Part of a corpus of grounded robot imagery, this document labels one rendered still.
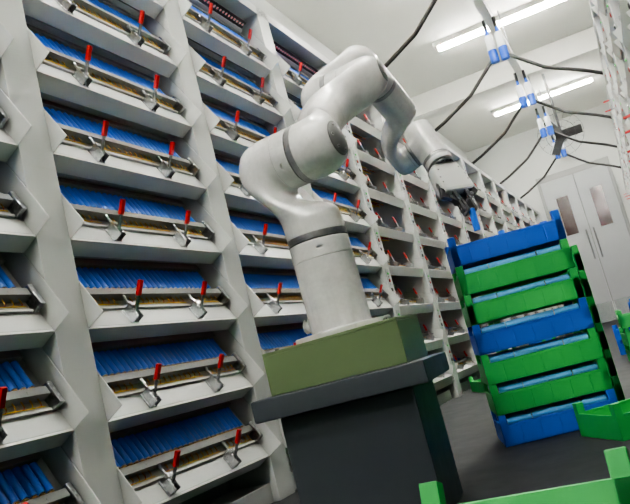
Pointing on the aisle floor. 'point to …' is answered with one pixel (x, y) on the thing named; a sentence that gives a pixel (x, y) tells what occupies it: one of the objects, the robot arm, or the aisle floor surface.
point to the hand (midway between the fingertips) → (467, 206)
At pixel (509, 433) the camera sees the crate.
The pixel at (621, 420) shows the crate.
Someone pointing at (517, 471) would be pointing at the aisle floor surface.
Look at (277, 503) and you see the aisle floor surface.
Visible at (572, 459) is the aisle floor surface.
